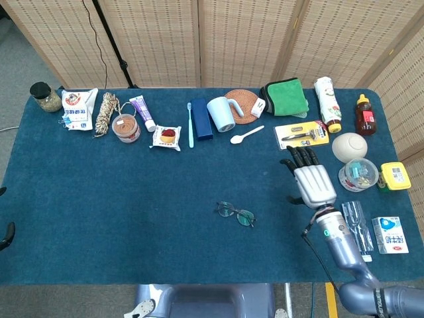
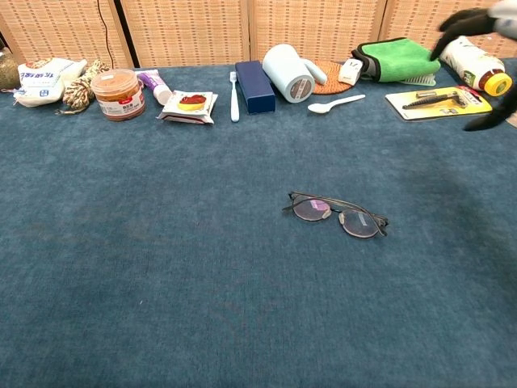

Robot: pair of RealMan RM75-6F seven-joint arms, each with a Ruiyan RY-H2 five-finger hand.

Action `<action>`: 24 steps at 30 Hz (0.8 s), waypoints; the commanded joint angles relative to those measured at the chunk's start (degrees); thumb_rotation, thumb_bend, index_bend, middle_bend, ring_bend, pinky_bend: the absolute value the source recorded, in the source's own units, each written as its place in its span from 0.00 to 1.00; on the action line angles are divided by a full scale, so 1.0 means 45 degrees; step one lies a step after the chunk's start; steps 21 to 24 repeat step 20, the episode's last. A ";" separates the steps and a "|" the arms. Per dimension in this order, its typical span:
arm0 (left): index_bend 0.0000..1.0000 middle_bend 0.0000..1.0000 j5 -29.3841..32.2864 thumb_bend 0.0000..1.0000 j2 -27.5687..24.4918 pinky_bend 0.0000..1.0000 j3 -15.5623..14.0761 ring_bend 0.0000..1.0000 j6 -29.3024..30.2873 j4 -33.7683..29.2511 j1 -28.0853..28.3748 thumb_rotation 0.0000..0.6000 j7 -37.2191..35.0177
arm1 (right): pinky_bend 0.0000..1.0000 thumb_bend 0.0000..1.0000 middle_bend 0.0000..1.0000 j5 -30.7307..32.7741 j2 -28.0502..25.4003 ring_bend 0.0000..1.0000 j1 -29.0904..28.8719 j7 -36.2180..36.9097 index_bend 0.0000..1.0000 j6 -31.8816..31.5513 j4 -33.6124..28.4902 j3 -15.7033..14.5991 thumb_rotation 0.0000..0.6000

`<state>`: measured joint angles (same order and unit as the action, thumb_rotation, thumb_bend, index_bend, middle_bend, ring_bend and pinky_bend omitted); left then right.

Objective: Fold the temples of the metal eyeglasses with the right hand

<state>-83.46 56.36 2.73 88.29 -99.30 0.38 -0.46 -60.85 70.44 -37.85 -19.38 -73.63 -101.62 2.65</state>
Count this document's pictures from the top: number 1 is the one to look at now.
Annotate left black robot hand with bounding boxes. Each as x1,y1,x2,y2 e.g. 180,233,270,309
0,187,16,250

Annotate white bottle yellow cap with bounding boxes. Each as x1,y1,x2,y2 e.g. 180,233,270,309
313,76,343,134

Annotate beige upturned bowl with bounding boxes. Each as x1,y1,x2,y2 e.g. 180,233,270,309
331,132,368,164

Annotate amber honey squeeze bottle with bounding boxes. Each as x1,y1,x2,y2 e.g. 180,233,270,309
354,93,378,136

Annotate razor in yellow blister pack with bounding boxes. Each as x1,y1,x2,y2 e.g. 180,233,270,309
274,120,331,151

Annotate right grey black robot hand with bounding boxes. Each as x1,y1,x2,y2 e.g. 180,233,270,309
280,145,338,209

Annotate yellow floor tape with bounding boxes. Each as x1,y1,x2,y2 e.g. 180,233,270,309
325,282,339,318

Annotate clear plastic blister pack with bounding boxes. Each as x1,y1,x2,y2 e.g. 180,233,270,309
341,200,374,262

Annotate white plastic spoon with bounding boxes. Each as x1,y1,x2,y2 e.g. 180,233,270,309
230,125,266,145

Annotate plastic jar brown powder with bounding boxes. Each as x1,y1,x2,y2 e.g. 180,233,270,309
111,113,142,144

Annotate bamboo folding screen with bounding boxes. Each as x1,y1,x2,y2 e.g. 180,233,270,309
0,0,424,233

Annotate blue carpet table cloth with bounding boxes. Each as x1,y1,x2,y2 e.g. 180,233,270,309
0,87,419,286

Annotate light blue mug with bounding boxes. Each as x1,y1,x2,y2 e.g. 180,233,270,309
206,96,245,133

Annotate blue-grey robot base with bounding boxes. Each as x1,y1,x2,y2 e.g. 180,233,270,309
124,283,289,318

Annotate light blue toothbrush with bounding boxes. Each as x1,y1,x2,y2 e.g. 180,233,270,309
187,102,195,149

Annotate folded green towel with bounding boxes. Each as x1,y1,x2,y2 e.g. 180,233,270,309
259,77,310,117

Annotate white printed powder bag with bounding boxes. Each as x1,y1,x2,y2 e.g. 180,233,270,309
61,87,99,132

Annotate black tripod pole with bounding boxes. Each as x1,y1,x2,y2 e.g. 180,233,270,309
91,0,140,89

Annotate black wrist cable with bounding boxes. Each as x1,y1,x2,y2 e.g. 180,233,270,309
300,213,342,292

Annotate clear tub of clips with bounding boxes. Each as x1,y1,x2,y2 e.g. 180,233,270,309
338,157,380,193

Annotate braided beige rope bundle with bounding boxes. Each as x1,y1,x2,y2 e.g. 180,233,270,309
93,92,121,138

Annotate round woven brown coaster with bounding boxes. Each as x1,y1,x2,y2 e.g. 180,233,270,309
224,89,261,126

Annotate white cake snack packet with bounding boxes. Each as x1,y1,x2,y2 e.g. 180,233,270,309
148,125,182,152

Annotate white blue mask box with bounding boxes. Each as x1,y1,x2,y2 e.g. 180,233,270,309
371,216,409,255

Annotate thin black hanging cable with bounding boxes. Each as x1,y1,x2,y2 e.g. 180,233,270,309
81,0,109,89

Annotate thin white pole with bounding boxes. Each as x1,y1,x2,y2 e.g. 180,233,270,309
284,283,293,318

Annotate purple white toothpaste tube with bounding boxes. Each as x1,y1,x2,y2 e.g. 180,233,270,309
129,95,156,133

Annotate glass jar black lid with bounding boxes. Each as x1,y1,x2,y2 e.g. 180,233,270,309
29,81,63,113

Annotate black thin-frame eyeglasses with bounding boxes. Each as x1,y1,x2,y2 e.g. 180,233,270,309
215,201,258,229

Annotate dark blue rectangular box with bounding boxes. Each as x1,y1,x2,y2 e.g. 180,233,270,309
190,97,215,142

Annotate small white box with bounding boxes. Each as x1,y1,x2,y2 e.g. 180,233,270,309
250,97,267,119

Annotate small yellow lidded box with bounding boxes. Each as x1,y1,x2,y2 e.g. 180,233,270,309
376,161,412,192

